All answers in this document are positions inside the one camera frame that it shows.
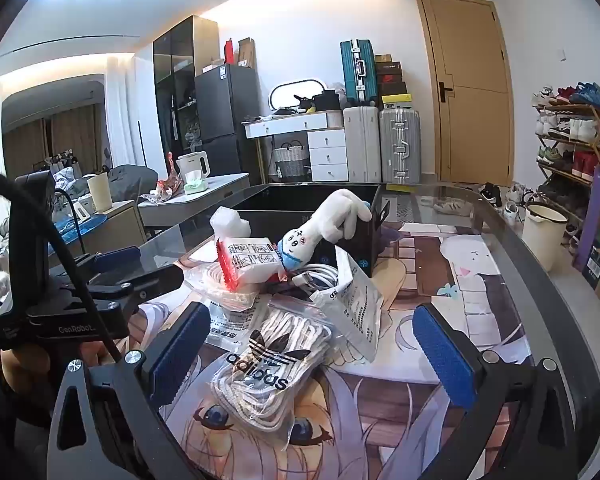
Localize white vanity desk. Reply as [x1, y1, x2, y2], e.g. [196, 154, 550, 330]
[242, 111, 349, 183]

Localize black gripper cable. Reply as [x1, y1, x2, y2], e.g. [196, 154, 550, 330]
[0, 164, 123, 363]

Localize brown cardboard carton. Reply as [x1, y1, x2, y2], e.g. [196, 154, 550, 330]
[237, 37, 257, 69]

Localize person's left hand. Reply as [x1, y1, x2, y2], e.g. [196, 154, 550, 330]
[0, 338, 120, 402]

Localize beige low cabinet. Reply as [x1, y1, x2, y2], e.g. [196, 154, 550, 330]
[50, 200, 148, 261]

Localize scattered sneakers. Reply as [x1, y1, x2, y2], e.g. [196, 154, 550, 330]
[432, 182, 527, 224]

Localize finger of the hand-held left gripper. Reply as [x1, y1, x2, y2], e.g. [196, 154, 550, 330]
[86, 265, 186, 312]
[74, 245, 143, 281]

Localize silver suitcase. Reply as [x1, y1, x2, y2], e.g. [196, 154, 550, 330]
[378, 107, 422, 184]

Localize shoe rack with shoes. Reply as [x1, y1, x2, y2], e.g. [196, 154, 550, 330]
[531, 82, 600, 241]

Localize black cardboard box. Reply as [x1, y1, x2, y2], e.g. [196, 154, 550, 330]
[232, 183, 388, 281]

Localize white plush toy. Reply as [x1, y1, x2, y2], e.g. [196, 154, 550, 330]
[277, 189, 373, 273]

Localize white bubble wrap piece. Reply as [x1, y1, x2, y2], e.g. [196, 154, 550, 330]
[209, 205, 253, 239]

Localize white electric kettle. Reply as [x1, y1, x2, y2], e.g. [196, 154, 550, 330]
[176, 151, 211, 181]

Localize white medicine packet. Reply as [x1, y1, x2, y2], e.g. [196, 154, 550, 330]
[310, 251, 386, 361]

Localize grey side table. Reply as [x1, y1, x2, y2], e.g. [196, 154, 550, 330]
[137, 172, 251, 241]

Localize wooden shoe rack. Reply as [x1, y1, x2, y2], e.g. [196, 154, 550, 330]
[532, 82, 600, 241]

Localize white coiled cable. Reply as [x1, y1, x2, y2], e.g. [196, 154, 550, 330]
[265, 260, 341, 293]

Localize teal suitcase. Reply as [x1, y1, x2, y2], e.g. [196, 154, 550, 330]
[340, 39, 379, 108]

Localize red and white snack bag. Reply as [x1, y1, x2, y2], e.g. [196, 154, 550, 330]
[147, 152, 183, 204]

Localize white packet with red edge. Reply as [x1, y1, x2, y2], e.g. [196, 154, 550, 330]
[212, 235, 286, 293]

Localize black glass cabinet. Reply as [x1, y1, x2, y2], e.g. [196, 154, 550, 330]
[152, 15, 221, 181]

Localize oval mirror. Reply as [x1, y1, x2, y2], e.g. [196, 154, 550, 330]
[269, 78, 326, 111]

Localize clear bag of white cord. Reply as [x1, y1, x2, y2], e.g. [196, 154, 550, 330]
[180, 260, 261, 318]

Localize black fridge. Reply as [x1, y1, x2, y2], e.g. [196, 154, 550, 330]
[195, 63, 261, 186]

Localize green tissue box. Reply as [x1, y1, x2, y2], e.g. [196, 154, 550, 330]
[182, 172, 209, 196]

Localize wicker basket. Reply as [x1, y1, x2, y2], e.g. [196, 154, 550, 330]
[271, 145, 312, 181]

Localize wooden door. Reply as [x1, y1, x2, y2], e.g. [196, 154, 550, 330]
[414, 0, 516, 188]

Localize white curtain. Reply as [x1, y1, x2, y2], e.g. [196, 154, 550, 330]
[105, 55, 156, 171]

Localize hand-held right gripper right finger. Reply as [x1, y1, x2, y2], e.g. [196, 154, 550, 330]
[412, 303, 581, 480]

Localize white bucket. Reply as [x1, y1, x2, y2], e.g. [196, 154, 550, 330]
[521, 201, 570, 272]

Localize clear bag of white shoelaces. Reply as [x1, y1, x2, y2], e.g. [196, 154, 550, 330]
[205, 300, 331, 436]

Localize black bag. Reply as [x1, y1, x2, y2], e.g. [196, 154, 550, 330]
[312, 89, 342, 112]

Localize printed cartoon desk mat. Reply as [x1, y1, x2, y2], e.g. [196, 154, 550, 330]
[145, 205, 536, 480]

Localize cream plastic cup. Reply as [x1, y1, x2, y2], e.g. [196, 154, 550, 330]
[87, 174, 114, 212]

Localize white suitcase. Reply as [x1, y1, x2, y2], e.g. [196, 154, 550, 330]
[342, 106, 382, 184]

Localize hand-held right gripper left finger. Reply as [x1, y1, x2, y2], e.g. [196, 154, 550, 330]
[47, 301, 212, 480]

